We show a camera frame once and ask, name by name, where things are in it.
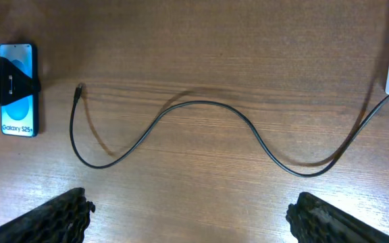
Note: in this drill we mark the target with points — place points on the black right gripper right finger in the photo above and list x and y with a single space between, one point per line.
312 219

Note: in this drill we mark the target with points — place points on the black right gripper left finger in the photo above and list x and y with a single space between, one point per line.
64 218

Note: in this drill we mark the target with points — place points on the blue Samsung smartphone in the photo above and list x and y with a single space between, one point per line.
20 117

